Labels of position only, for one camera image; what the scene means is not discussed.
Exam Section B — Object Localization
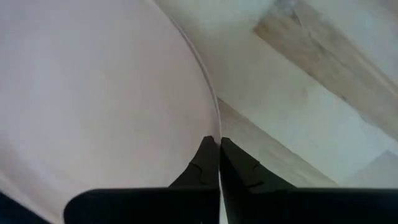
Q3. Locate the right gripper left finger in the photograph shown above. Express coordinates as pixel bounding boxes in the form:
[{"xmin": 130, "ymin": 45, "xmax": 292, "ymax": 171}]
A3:
[{"xmin": 169, "ymin": 136, "xmax": 220, "ymax": 224}]

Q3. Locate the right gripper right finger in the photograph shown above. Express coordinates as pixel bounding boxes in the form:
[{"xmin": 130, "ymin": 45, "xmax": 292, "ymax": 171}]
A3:
[{"xmin": 220, "ymin": 137, "xmax": 296, "ymax": 224}]

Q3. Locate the pale pink plate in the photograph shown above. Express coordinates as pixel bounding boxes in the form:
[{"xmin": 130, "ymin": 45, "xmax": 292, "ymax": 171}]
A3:
[{"xmin": 0, "ymin": 0, "xmax": 222, "ymax": 224}]

